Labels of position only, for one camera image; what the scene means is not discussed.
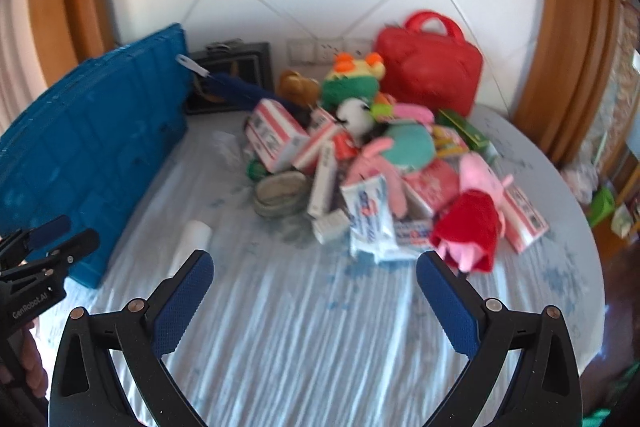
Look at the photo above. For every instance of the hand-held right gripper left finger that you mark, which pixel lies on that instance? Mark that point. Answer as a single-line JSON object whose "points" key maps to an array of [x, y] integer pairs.
{"points": [[182, 307]]}

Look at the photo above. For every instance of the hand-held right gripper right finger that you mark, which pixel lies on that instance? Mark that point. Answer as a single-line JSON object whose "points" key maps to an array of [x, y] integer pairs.
{"points": [[447, 302]]}

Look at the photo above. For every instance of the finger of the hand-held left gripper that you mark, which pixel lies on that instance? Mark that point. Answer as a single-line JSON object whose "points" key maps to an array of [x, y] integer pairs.
{"points": [[50, 229], [75, 247]]}

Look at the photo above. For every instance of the pink white tissue packet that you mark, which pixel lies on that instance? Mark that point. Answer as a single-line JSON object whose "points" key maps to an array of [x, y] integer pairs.
{"points": [[525, 217]]}

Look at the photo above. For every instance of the desktop with blue printed cloth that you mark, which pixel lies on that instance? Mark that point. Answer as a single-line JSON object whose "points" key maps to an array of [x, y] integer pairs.
{"points": [[300, 332]]}

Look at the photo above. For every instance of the person's left hand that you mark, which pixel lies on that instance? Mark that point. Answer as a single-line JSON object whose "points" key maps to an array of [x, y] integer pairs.
{"points": [[36, 362]]}

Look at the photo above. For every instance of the white paper roll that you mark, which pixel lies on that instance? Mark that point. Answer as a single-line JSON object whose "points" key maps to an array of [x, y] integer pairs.
{"points": [[192, 244]]}

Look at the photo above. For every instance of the white blue wipes packet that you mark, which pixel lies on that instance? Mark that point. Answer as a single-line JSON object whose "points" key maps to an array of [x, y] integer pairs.
{"points": [[367, 212], [410, 237]]}

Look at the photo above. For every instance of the pink pig plush red dress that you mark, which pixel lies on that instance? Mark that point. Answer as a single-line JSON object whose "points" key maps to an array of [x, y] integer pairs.
{"points": [[467, 227]]}

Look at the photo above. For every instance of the blue plastic crate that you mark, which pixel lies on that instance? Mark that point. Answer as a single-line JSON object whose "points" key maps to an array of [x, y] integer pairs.
{"points": [[90, 147]]}

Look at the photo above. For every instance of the pink floral tissue packet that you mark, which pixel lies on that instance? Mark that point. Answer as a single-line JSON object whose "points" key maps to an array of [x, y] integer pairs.
{"points": [[432, 184]]}

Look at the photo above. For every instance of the small white carton box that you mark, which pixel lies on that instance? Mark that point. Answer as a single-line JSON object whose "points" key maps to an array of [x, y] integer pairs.
{"points": [[331, 227]]}

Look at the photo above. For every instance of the round grey green tin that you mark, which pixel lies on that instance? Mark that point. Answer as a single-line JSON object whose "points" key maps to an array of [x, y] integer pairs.
{"points": [[279, 194]]}

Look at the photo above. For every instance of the small green toy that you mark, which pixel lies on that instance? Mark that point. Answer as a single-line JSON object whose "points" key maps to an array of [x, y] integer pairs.
{"points": [[256, 169]]}

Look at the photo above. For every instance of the yellow marker pen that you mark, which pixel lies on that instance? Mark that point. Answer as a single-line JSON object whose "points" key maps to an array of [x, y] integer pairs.
{"points": [[450, 142]]}

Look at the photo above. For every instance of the teal plush toy pink limbs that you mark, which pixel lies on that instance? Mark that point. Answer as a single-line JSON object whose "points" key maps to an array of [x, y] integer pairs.
{"points": [[410, 146]]}

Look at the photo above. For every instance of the green cardboard box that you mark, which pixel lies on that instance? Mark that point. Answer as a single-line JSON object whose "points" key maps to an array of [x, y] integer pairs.
{"points": [[462, 129]]}

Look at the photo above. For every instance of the tall white carton box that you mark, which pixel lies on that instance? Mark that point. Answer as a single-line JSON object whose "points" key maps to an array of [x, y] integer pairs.
{"points": [[322, 179]]}

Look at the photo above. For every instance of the white curtain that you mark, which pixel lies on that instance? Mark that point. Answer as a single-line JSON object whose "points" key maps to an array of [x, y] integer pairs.
{"points": [[20, 57]]}

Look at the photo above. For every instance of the white plastic bag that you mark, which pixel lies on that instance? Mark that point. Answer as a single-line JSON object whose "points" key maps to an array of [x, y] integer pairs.
{"points": [[580, 179]]}

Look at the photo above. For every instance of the green plastic stool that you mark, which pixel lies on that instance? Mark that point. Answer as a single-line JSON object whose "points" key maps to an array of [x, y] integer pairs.
{"points": [[601, 207]]}

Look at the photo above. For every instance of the red white striped tissue packet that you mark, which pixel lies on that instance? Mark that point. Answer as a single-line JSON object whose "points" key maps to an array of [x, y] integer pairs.
{"points": [[317, 139], [275, 132]]}

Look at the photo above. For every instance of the white dog plush toy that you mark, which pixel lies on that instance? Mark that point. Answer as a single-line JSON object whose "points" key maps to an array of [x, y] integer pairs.
{"points": [[355, 119]]}

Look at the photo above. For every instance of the navy blue umbrella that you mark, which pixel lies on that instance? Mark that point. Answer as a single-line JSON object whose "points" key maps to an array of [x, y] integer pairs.
{"points": [[240, 87]]}

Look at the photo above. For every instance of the red plastic carry case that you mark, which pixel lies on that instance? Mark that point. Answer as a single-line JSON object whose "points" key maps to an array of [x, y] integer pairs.
{"points": [[425, 67]]}

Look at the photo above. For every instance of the green plush toy orange spots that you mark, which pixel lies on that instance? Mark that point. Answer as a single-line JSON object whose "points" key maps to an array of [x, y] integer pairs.
{"points": [[350, 82]]}

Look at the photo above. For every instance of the brown plush toy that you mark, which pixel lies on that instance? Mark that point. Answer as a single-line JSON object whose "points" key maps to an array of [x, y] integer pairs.
{"points": [[297, 87]]}

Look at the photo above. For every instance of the wooden shelf unit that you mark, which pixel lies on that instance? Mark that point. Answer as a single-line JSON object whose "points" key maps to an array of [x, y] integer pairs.
{"points": [[625, 107]]}

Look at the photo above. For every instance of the white wall socket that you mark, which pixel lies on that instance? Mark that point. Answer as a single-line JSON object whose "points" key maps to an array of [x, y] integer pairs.
{"points": [[330, 48], [301, 50], [358, 47]]}

